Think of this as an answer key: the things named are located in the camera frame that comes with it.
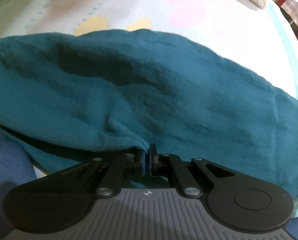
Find blue trouser leg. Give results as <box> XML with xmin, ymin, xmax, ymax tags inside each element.
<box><xmin>0</xmin><ymin>135</ymin><xmax>36</xmax><ymax>239</ymax></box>

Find teal pants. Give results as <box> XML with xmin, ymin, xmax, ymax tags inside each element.
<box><xmin>0</xmin><ymin>30</ymin><xmax>298</xmax><ymax>197</ymax></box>

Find floral patterned bed sheet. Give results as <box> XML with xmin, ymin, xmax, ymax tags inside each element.
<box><xmin>0</xmin><ymin>0</ymin><xmax>298</xmax><ymax>100</ymax></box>

